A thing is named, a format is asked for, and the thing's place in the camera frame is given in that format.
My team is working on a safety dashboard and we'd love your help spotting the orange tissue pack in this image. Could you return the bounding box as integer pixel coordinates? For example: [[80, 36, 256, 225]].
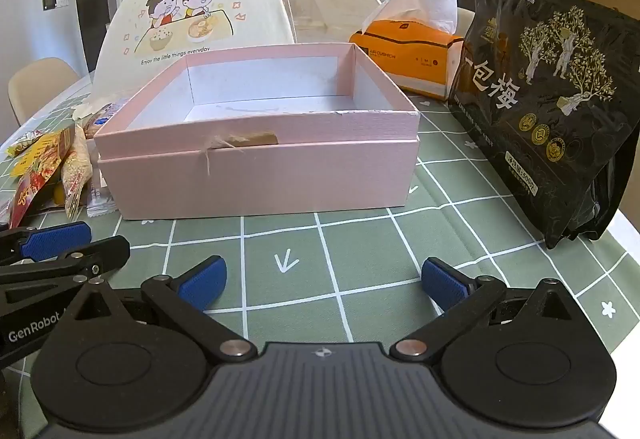
[[349, 0, 466, 101]]

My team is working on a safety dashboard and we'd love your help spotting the pink cardboard box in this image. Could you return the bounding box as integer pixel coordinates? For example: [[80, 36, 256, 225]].
[[93, 42, 421, 221]]

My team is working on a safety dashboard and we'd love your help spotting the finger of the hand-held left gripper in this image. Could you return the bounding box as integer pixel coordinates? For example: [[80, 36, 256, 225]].
[[0, 235, 131, 307], [0, 220, 93, 266]]

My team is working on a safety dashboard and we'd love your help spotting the small white snack packet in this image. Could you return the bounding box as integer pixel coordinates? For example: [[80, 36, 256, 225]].
[[86, 189, 118, 218]]

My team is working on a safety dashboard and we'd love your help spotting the large black snack bag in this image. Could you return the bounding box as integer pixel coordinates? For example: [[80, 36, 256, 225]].
[[446, 0, 640, 250]]

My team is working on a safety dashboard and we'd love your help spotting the green checkered tablecloth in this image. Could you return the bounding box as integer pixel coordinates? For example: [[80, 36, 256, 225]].
[[0, 78, 640, 439]]

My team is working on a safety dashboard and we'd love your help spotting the yellow snack packet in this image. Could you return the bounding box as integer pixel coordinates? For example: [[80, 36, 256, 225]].
[[6, 129, 76, 177]]

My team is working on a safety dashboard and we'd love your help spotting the clear bread snack packet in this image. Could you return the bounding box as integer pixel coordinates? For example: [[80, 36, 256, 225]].
[[82, 102, 123, 140]]

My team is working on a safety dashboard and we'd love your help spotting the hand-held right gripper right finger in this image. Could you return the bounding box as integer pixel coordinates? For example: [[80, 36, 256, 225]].
[[390, 256, 583, 362]]

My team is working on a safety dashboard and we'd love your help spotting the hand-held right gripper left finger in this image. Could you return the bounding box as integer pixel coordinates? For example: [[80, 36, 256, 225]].
[[60, 255, 258, 365]]

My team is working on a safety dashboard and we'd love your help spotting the beige chair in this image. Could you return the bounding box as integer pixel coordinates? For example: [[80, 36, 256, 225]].
[[456, 8, 476, 40], [7, 58, 81, 127]]

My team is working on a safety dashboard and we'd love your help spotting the clear grain snack packet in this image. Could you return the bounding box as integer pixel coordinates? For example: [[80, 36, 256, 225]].
[[60, 124, 95, 220]]

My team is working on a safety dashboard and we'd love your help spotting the red snack packet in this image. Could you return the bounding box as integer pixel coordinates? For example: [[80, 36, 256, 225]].
[[9, 169, 63, 229]]

